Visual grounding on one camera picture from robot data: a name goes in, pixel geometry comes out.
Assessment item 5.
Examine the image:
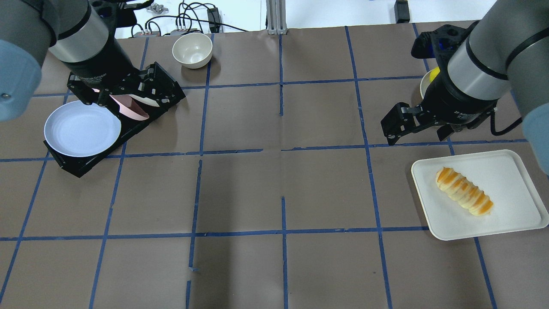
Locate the white rectangular tray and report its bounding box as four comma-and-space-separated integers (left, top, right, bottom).
410, 149, 548, 241

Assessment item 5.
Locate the yellow lemon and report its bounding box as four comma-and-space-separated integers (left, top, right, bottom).
428, 67, 440, 83

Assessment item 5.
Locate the aluminium frame post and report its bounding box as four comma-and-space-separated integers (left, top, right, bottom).
266, 0, 287, 35

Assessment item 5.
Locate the white shallow dish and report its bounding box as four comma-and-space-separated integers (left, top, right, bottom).
419, 70, 433, 100

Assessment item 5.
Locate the cream white plate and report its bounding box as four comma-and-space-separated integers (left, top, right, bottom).
130, 94, 159, 107

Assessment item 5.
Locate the black plate rack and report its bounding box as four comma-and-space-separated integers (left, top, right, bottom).
43, 62, 186, 178

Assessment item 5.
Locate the cream bowl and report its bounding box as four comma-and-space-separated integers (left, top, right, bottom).
171, 33, 213, 69

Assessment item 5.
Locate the black power adapter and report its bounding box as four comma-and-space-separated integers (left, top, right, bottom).
394, 0, 410, 24

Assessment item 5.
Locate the black cables bundle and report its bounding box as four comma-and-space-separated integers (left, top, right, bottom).
131, 0, 249, 38

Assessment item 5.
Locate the striped bread roll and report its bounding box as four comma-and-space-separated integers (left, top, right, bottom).
435, 167, 494, 216

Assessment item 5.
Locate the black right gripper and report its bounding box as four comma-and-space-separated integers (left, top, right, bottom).
380, 79, 498, 146

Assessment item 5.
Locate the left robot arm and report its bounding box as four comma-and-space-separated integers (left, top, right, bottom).
1, 0, 184, 121

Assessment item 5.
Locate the pink plate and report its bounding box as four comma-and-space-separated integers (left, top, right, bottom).
110, 94, 149, 121

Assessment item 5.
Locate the blue plate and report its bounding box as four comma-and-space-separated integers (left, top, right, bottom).
43, 100, 121, 157

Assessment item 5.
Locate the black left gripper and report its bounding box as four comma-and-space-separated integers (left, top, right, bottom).
66, 61, 172, 108

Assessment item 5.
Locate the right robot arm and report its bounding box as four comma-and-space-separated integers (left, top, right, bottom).
380, 0, 549, 173

